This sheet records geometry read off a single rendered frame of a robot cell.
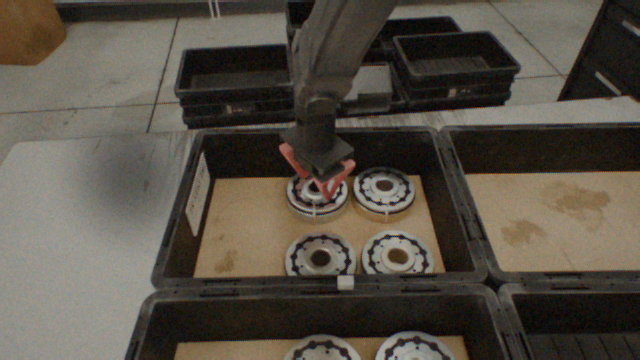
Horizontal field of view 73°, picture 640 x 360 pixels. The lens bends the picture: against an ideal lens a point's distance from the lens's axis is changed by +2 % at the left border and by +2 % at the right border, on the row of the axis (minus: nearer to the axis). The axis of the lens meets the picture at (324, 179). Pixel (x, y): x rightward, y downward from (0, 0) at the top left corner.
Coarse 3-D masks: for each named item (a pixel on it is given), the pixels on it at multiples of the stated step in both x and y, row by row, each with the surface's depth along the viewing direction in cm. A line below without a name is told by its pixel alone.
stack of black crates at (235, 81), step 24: (192, 48) 159; (216, 48) 159; (240, 48) 160; (264, 48) 161; (288, 48) 159; (192, 72) 165; (216, 72) 166; (240, 72) 167; (264, 72) 167; (288, 72) 165; (192, 96) 140; (216, 96) 142; (240, 96) 143; (264, 96) 145; (288, 96) 146; (192, 120) 146; (216, 120) 148; (240, 120) 149; (264, 120) 151; (288, 120) 153
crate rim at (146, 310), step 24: (240, 288) 49; (264, 288) 49; (288, 288) 49; (312, 288) 49; (336, 288) 49; (360, 288) 49; (384, 288) 49; (408, 288) 49; (432, 288) 49; (456, 288) 49; (480, 288) 49; (144, 312) 46; (144, 336) 45; (504, 336) 45
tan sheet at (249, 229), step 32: (224, 192) 73; (256, 192) 73; (416, 192) 73; (224, 224) 68; (256, 224) 68; (288, 224) 68; (352, 224) 68; (384, 224) 68; (416, 224) 68; (224, 256) 64; (256, 256) 64
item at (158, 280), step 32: (256, 128) 70; (288, 128) 70; (352, 128) 70; (384, 128) 70; (416, 128) 70; (192, 160) 65; (448, 160) 64; (448, 192) 60; (160, 256) 52; (480, 256) 52; (160, 288) 49; (192, 288) 49; (224, 288) 49
